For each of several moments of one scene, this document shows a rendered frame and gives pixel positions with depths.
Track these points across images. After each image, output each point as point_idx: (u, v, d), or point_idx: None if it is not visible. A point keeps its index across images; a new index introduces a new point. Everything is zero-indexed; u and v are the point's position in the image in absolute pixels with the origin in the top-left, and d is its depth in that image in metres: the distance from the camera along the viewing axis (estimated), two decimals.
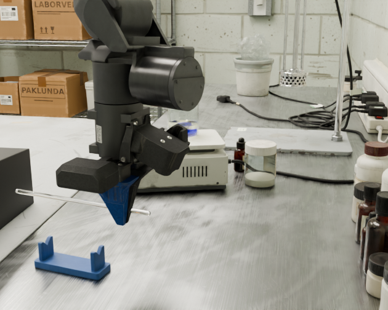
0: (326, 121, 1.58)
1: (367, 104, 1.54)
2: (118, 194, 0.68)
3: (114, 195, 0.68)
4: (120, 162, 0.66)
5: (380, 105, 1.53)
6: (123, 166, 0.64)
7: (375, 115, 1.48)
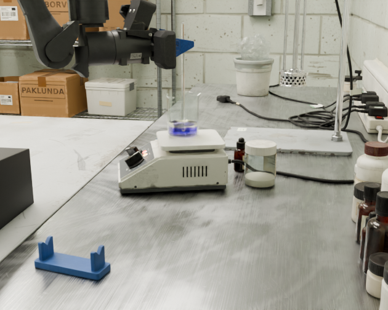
0: (326, 121, 1.58)
1: (367, 104, 1.54)
2: None
3: None
4: (152, 39, 0.98)
5: (380, 105, 1.53)
6: (154, 34, 0.97)
7: (375, 115, 1.48)
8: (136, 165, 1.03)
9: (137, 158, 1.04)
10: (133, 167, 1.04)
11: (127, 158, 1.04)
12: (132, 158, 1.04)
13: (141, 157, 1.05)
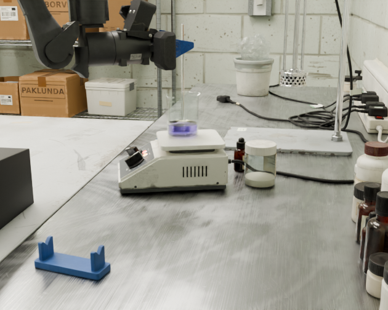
0: (326, 121, 1.58)
1: (367, 104, 1.54)
2: None
3: None
4: (152, 40, 0.98)
5: (380, 105, 1.53)
6: (154, 34, 0.97)
7: (375, 115, 1.48)
8: (136, 165, 1.03)
9: (137, 158, 1.04)
10: (133, 167, 1.04)
11: (127, 158, 1.04)
12: (132, 158, 1.04)
13: (141, 157, 1.05)
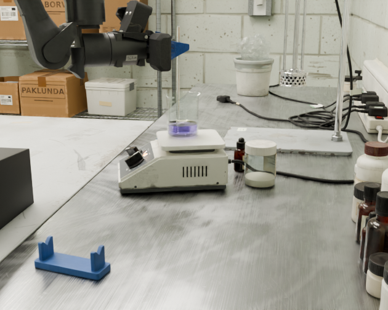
0: (326, 121, 1.58)
1: (367, 104, 1.54)
2: None
3: None
4: (148, 42, 0.99)
5: (380, 105, 1.53)
6: (150, 36, 0.98)
7: (375, 115, 1.48)
8: (136, 165, 1.03)
9: (137, 158, 1.04)
10: (133, 167, 1.04)
11: (127, 158, 1.04)
12: (132, 158, 1.04)
13: (141, 157, 1.05)
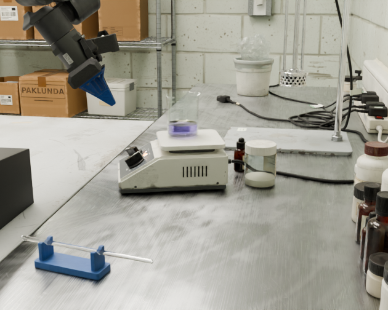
0: (326, 121, 1.58)
1: (367, 104, 1.54)
2: (101, 85, 1.06)
3: (99, 88, 1.06)
4: None
5: (380, 105, 1.53)
6: None
7: (375, 115, 1.48)
8: (136, 165, 1.03)
9: (137, 158, 1.04)
10: (133, 167, 1.04)
11: (127, 158, 1.04)
12: (132, 158, 1.04)
13: (141, 157, 1.05)
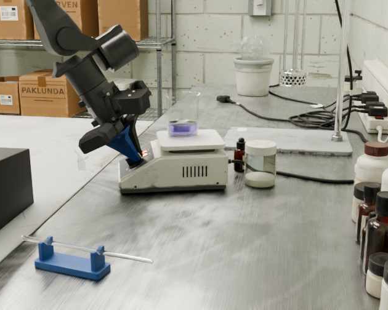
0: (326, 121, 1.58)
1: (367, 104, 1.54)
2: (124, 143, 1.01)
3: (122, 144, 1.02)
4: (113, 122, 0.99)
5: (380, 105, 1.53)
6: (115, 123, 0.98)
7: (375, 115, 1.48)
8: (132, 166, 1.04)
9: None
10: (130, 168, 1.04)
11: (127, 158, 1.05)
12: (131, 159, 1.04)
13: (140, 159, 1.04)
